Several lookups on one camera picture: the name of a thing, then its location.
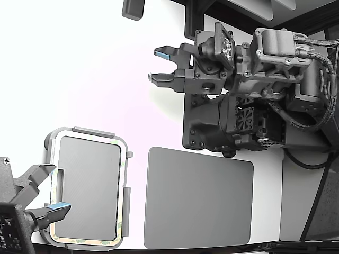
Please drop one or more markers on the grey stand foot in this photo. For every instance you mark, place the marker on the grey stand foot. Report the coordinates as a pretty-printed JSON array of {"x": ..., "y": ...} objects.
[{"x": 132, "y": 10}]

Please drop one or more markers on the black border rail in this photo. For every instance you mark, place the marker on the black border rail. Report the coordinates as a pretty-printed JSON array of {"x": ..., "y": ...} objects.
[{"x": 317, "y": 21}]

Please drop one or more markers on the black idle gripper camera module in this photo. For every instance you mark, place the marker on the black idle gripper camera module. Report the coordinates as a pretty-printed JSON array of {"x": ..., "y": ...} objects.
[{"x": 10, "y": 227}]

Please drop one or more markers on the grey plastic frame holder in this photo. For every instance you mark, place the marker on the grey plastic frame holder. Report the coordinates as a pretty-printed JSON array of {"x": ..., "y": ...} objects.
[{"x": 87, "y": 185}]

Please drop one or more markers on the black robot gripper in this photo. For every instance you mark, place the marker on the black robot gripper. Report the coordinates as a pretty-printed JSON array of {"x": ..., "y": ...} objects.
[{"x": 206, "y": 83}]

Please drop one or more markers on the grey idle gripper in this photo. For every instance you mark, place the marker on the grey idle gripper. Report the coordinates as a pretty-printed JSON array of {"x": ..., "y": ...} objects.
[{"x": 5, "y": 182}]

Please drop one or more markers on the grey background panel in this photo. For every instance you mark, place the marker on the grey background panel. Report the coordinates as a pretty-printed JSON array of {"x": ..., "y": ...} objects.
[
  {"x": 254, "y": 8},
  {"x": 287, "y": 3}
]

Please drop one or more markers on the black textured side panel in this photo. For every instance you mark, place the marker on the black textured side panel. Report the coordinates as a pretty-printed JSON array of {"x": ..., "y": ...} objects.
[{"x": 328, "y": 206}]

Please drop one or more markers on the dark panel with pale rim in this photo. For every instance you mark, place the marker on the dark panel with pale rim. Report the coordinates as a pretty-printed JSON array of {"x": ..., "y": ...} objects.
[{"x": 79, "y": 240}]

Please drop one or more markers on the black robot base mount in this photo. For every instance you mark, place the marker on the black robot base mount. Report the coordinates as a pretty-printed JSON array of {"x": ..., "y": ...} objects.
[{"x": 201, "y": 127}]

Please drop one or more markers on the dark grey rectangular mat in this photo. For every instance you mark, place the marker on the dark grey rectangular mat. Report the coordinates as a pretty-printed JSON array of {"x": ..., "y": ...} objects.
[{"x": 198, "y": 198}]

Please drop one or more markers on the black six-joint robot arm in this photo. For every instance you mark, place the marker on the black six-joint robot arm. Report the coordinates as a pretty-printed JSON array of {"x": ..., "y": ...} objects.
[{"x": 275, "y": 45}]

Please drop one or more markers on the black stand foot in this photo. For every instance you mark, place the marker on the black stand foot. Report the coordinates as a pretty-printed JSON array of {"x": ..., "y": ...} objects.
[{"x": 194, "y": 16}]

